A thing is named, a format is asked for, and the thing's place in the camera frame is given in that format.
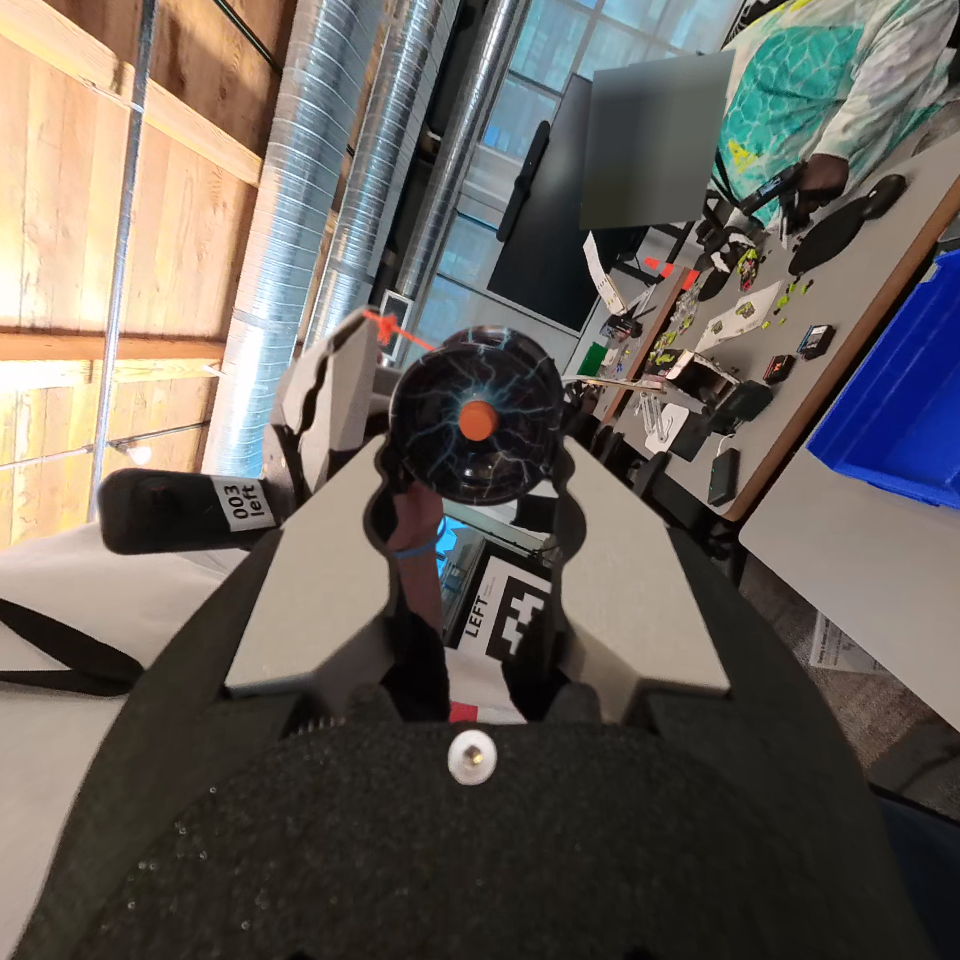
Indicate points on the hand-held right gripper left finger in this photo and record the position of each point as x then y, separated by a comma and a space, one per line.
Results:
315, 600

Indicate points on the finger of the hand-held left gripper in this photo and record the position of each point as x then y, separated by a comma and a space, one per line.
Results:
300, 397
356, 405

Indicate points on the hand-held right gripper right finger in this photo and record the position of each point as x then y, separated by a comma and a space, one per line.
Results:
637, 600

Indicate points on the black lightning-print yo-yo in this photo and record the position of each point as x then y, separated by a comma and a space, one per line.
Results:
476, 420

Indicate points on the person's left forearm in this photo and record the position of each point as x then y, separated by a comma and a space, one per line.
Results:
420, 525

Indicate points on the white framed picture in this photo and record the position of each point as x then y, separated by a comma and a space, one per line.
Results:
396, 319

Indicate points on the blue wristband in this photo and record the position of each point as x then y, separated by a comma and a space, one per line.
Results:
416, 553

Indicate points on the black power bank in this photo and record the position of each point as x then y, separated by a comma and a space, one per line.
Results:
724, 476

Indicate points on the white square charger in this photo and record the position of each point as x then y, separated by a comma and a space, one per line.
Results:
667, 426

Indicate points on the newspaper sheet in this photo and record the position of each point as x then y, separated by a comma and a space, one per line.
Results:
844, 643

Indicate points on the black box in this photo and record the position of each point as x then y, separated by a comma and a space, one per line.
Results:
742, 405

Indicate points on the open cardboard box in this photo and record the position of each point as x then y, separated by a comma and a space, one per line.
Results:
701, 371

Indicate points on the green box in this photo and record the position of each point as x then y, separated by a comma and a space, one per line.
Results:
591, 358

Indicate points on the thin metal ceiling pipe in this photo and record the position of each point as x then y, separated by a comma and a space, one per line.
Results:
124, 225

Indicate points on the black video bar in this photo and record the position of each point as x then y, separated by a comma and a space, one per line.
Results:
525, 180

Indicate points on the white instruction sheet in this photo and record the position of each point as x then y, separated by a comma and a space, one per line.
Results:
739, 319

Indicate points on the blue plastic bin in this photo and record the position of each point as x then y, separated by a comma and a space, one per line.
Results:
885, 390

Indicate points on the wood-edged grey table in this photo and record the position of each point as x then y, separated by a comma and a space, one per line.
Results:
847, 315

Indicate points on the black paddle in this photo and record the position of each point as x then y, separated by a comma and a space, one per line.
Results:
832, 232

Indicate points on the silver ventilation duct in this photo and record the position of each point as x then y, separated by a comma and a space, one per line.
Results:
375, 187
457, 172
300, 225

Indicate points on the black wall monitor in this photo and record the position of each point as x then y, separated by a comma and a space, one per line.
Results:
555, 255

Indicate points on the glass window wall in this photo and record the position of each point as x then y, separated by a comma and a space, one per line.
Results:
540, 45

